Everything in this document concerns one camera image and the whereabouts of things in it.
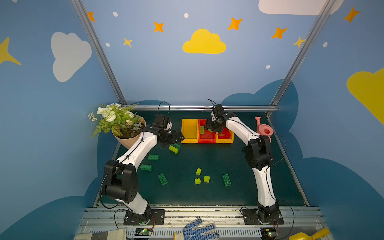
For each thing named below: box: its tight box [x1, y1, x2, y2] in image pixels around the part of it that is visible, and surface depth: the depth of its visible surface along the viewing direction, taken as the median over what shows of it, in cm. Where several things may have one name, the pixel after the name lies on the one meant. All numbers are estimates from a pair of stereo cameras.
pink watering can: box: [254, 116, 274, 143], surface depth 100 cm
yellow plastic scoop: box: [289, 228, 330, 240], surface depth 70 cm
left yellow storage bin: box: [181, 119, 199, 144], surface depth 110 cm
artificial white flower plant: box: [87, 103, 145, 139], surface depth 82 cm
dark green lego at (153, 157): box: [148, 154, 159, 161], surface depth 97 cm
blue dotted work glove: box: [173, 218, 220, 240], surface depth 72 cm
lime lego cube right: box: [203, 175, 210, 183], surface depth 88 cm
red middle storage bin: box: [198, 119, 217, 144], surface depth 104 cm
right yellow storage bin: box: [216, 129, 235, 144], surface depth 103 cm
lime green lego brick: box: [168, 145, 179, 154], surface depth 100 cm
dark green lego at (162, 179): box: [157, 172, 168, 186], surface depth 87 cm
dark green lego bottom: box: [222, 174, 232, 187], surface depth 88 cm
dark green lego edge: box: [140, 164, 152, 171], surface depth 92 cm
